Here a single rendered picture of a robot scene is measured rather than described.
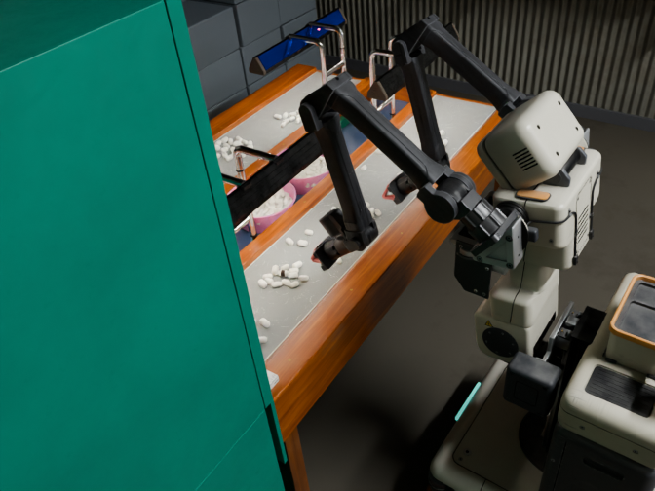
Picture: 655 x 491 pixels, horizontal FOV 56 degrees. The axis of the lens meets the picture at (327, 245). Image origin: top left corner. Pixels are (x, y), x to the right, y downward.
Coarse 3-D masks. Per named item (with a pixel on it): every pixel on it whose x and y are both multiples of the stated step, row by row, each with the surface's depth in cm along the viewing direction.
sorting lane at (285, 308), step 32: (448, 128) 262; (384, 160) 247; (416, 192) 227; (320, 224) 217; (384, 224) 214; (288, 256) 205; (352, 256) 202; (256, 288) 194; (288, 288) 193; (320, 288) 191; (256, 320) 183; (288, 320) 182
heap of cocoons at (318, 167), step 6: (318, 162) 250; (324, 162) 249; (306, 168) 250; (312, 168) 247; (318, 168) 246; (324, 168) 245; (300, 174) 243; (306, 174) 244; (312, 174) 244; (318, 174) 242; (306, 186) 240; (312, 186) 240
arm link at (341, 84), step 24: (312, 96) 141; (336, 96) 138; (360, 96) 139; (360, 120) 138; (384, 120) 138; (384, 144) 138; (408, 144) 137; (408, 168) 138; (432, 168) 137; (432, 192) 134; (432, 216) 138
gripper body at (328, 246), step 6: (330, 240) 175; (324, 246) 176; (330, 246) 173; (318, 252) 174; (324, 252) 175; (330, 252) 173; (336, 252) 172; (318, 258) 174; (324, 258) 175; (330, 258) 175; (336, 258) 175; (324, 264) 174; (330, 264) 176
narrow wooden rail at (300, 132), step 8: (368, 80) 300; (360, 88) 294; (368, 88) 298; (288, 136) 263; (296, 136) 263; (280, 144) 259; (288, 144) 258; (272, 152) 254; (256, 160) 250; (264, 160) 250; (248, 168) 246; (256, 168) 246; (248, 176) 241; (224, 184) 238
